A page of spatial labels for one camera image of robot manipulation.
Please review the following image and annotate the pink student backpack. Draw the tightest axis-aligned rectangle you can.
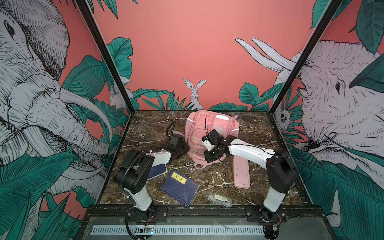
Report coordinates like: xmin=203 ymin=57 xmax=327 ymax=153
xmin=173 ymin=109 xmax=241 ymax=169

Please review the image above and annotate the dark blue book yellow label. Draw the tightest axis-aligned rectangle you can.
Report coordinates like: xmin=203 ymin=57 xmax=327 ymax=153
xmin=161 ymin=170 xmax=200 ymax=207

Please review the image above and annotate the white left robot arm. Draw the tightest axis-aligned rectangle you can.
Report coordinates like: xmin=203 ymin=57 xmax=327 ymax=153
xmin=114 ymin=147 xmax=188 ymax=212

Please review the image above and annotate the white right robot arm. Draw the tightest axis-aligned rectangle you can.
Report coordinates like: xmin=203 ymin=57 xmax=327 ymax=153
xmin=202 ymin=134 xmax=299 ymax=214

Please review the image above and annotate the dark blue book left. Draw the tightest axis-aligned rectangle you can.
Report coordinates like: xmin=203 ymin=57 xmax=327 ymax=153
xmin=148 ymin=164 xmax=168 ymax=180

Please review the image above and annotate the pink pencil case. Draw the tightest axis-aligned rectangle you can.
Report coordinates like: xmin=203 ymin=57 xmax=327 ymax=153
xmin=233 ymin=156 xmax=251 ymax=189

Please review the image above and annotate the clear plastic eraser box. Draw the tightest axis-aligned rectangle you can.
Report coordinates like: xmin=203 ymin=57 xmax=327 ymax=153
xmin=206 ymin=193 xmax=232 ymax=208

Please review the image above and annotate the white ventilation grille strip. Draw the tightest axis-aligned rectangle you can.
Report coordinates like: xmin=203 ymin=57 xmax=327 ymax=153
xmin=90 ymin=225 xmax=265 ymax=236

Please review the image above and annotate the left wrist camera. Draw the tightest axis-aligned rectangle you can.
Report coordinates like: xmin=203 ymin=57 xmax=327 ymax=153
xmin=166 ymin=134 xmax=186 ymax=152

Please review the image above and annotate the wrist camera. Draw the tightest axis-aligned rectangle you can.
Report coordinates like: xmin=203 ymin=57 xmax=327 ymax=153
xmin=202 ymin=129 xmax=224 ymax=151
xmin=166 ymin=134 xmax=186 ymax=152

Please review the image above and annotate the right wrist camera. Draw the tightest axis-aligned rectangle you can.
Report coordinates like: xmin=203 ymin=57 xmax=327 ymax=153
xmin=202 ymin=129 xmax=224 ymax=151

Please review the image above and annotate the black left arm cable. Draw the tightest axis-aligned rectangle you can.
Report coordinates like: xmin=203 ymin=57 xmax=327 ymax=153
xmin=165 ymin=120 xmax=177 ymax=139

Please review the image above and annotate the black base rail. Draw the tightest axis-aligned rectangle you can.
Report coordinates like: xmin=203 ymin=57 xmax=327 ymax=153
xmin=83 ymin=204 xmax=327 ymax=224

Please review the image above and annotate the black frame post left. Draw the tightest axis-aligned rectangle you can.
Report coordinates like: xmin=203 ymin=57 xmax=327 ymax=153
xmin=76 ymin=0 xmax=135 ymax=115

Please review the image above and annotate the black frame post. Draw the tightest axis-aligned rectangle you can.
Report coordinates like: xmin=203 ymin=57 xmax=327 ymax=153
xmin=269 ymin=0 xmax=342 ymax=116
xmin=76 ymin=0 xmax=135 ymax=115

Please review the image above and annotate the black frame post right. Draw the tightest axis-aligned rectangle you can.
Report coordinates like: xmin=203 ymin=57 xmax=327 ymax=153
xmin=269 ymin=0 xmax=342 ymax=116

